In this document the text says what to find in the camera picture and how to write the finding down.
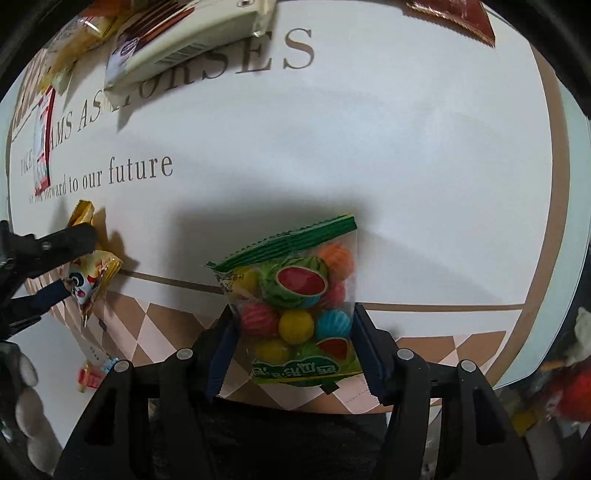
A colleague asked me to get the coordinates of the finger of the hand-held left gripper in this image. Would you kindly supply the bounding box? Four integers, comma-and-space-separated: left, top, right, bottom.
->
14, 222, 99, 283
9, 276, 74, 334

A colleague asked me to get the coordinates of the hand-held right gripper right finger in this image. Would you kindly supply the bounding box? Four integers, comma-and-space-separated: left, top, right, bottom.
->
352, 305, 539, 480

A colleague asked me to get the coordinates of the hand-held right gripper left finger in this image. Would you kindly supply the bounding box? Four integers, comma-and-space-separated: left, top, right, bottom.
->
54, 305, 242, 480

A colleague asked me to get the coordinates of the panda print snack packet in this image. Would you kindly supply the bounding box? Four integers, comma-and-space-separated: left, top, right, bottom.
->
62, 249, 124, 328

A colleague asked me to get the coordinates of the clear bag of colourful gumballs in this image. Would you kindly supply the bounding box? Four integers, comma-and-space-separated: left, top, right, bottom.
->
205, 213, 374, 403

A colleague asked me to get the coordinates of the pale yellow snack packet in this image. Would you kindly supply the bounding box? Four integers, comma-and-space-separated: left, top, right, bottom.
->
76, 13, 120, 40

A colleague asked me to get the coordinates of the cream chocolate biscuit box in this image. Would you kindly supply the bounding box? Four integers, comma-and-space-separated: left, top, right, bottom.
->
104, 0, 278, 95

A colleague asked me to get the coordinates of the orange snack packet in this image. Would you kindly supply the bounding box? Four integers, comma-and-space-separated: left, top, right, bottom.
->
90, 0, 139, 14

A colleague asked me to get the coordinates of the brown snack packet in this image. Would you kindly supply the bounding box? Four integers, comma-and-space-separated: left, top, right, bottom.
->
406, 0, 496, 47

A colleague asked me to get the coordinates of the person's left hand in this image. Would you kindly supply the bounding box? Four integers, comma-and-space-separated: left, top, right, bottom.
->
13, 353, 64, 477

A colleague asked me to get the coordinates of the small gold snack packet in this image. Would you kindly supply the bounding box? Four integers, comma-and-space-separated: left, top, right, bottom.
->
66, 199, 99, 228

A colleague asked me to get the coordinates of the red bordered white packet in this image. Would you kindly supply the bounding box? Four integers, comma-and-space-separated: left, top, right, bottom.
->
32, 87, 57, 197

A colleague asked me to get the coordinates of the printed white table mat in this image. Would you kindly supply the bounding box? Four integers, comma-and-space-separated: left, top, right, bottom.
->
7, 0, 555, 414

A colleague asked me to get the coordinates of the red white cloth item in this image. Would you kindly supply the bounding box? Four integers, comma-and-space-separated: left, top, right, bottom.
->
540, 307, 591, 435

